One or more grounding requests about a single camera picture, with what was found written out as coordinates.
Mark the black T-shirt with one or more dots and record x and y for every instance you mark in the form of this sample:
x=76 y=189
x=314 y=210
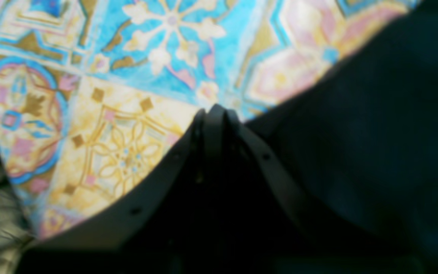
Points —
x=364 y=139

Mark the patterned tablecloth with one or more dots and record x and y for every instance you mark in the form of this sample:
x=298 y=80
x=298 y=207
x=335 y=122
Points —
x=93 y=93

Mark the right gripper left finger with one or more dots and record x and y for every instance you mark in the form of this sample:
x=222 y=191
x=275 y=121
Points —
x=96 y=245

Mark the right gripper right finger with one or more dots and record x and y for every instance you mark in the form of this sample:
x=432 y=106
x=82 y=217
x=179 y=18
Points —
x=282 y=228

